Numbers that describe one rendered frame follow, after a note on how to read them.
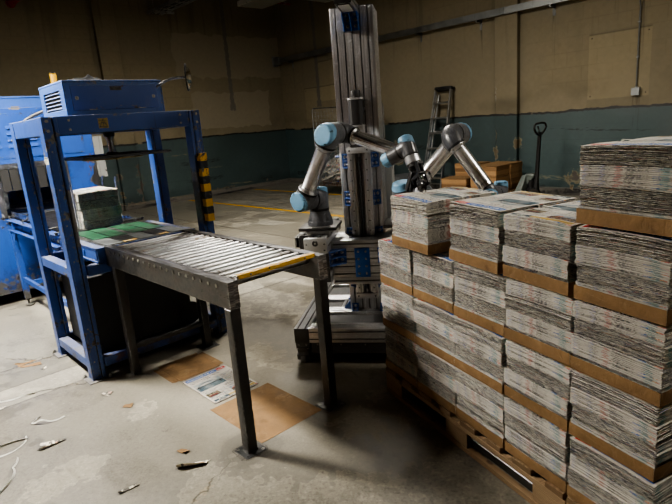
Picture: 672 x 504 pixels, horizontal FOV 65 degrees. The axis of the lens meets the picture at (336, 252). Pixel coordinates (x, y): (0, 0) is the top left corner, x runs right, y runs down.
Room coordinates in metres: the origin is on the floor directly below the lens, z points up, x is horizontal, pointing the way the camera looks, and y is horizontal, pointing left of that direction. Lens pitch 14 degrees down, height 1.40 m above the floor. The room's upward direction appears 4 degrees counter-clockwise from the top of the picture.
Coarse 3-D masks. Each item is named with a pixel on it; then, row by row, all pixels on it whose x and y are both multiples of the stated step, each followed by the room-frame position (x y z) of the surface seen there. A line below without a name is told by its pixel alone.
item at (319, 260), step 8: (200, 232) 3.27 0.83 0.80; (208, 232) 3.25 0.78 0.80; (240, 240) 2.93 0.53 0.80; (248, 240) 2.91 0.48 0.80; (280, 248) 2.65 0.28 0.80; (288, 248) 2.63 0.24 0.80; (296, 248) 2.62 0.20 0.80; (320, 256) 2.43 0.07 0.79; (312, 264) 2.46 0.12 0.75; (320, 264) 2.43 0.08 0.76; (288, 272) 2.60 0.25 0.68; (296, 272) 2.55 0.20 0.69; (304, 272) 2.51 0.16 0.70; (312, 272) 2.46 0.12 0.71; (320, 272) 2.43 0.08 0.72
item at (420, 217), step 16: (416, 192) 2.44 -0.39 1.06; (400, 208) 2.32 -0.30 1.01; (416, 208) 2.20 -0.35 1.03; (432, 208) 2.16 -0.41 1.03; (448, 208) 2.18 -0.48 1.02; (400, 224) 2.34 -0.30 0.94; (416, 224) 2.22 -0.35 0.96; (432, 224) 2.15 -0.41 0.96; (448, 224) 2.19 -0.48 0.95; (416, 240) 2.22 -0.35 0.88; (432, 240) 2.16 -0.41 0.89; (448, 240) 2.19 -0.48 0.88
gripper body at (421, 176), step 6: (414, 162) 2.55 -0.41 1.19; (420, 162) 2.54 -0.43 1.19; (408, 168) 2.57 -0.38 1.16; (414, 168) 2.57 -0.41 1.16; (420, 168) 2.54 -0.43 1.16; (414, 174) 2.56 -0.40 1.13; (420, 174) 2.53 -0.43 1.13; (426, 174) 2.52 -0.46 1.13; (414, 180) 2.54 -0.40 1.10; (420, 180) 2.48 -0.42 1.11; (426, 180) 2.50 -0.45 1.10; (432, 180) 2.51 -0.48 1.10; (420, 186) 2.54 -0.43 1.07
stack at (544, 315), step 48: (384, 240) 2.52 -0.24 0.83; (384, 288) 2.53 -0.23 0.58; (432, 288) 2.17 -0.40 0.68; (480, 288) 1.90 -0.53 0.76; (528, 288) 1.68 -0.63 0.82; (432, 336) 2.18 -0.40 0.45; (480, 336) 1.89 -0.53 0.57; (432, 384) 2.19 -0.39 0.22; (480, 384) 1.89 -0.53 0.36; (528, 384) 1.66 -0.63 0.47; (528, 432) 1.67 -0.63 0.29
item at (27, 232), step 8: (48, 216) 4.59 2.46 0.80; (8, 224) 4.66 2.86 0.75; (16, 224) 4.56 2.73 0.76; (24, 224) 4.27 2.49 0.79; (48, 224) 4.12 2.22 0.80; (56, 224) 4.09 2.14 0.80; (120, 224) 3.88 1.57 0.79; (16, 232) 4.44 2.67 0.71; (24, 232) 4.41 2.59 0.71; (56, 240) 3.80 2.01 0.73
